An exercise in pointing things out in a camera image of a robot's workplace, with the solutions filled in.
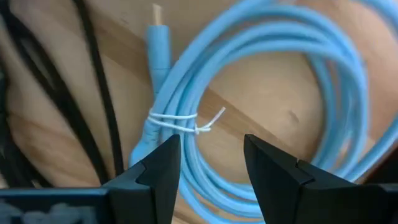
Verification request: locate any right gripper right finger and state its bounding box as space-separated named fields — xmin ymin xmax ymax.
xmin=244 ymin=134 xmax=371 ymax=224

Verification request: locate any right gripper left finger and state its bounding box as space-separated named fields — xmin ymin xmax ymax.
xmin=102 ymin=134 xmax=182 ymax=224

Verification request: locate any large black cable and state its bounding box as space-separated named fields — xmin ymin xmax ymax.
xmin=0 ymin=0 xmax=125 ymax=189

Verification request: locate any light blue cable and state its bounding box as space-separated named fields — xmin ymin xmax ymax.
xmin=129 ymin=0 xmax=398 ymax=224

